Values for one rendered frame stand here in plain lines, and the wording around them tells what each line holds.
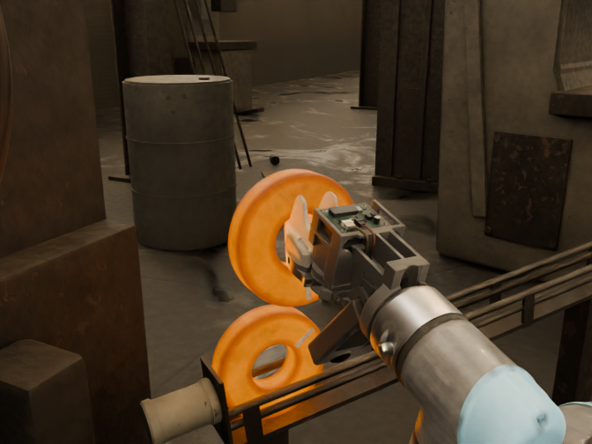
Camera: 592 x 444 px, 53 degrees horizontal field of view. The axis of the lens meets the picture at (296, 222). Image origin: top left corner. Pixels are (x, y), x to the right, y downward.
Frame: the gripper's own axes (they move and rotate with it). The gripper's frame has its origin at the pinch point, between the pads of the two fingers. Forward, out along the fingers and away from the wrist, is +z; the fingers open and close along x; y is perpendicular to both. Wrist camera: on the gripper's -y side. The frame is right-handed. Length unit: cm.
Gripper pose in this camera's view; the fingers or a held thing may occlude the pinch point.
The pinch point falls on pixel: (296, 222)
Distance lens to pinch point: 68.0
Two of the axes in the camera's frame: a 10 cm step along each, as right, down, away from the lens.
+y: 1.3, -8.5, -5.0
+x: -8.8, 1.3, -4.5
